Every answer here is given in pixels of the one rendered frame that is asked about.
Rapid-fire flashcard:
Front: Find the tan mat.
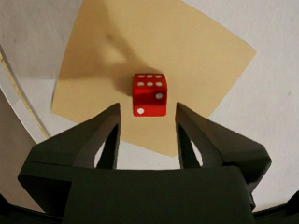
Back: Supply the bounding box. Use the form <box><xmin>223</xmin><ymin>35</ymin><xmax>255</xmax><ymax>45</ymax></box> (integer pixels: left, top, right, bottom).
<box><xmin>50</xmin><ymin>0</ymin><xmax>257</xmax><ymax>158</ymax></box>

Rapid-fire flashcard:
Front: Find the red die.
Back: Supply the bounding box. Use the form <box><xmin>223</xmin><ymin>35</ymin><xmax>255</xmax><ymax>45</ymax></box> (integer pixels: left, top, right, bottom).
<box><xmin>132</xmin><ymin>74</ymin><xmax>168</xmax><ymax>117</ymax></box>

